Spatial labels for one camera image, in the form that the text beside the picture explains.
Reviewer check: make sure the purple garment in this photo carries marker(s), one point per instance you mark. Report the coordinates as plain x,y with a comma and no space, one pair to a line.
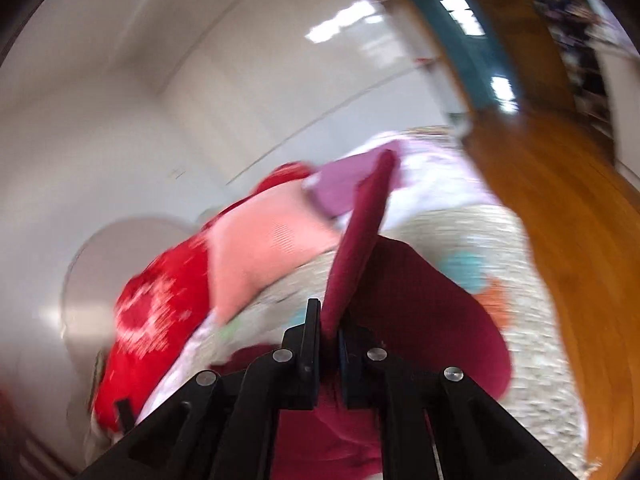
345,185

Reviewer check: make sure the maroon garment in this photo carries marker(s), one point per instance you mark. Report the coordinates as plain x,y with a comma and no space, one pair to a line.
425,305

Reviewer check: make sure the salmon pink garment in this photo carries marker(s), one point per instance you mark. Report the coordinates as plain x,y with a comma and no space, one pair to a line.
265,245

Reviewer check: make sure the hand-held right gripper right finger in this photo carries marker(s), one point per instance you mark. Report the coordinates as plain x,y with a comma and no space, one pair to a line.
350,360

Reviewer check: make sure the cluttered shelf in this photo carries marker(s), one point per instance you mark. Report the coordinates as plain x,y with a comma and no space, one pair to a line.
575,25

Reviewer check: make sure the red patterned garment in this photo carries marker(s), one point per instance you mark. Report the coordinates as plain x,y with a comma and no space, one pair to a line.
150,320

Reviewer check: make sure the beige patterned blanket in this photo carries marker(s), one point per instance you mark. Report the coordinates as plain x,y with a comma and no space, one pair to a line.
525,310

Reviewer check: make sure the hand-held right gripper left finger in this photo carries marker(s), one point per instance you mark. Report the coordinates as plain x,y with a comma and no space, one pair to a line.
310,340

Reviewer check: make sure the white floral garment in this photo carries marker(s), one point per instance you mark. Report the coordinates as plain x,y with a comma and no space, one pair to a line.
430,180

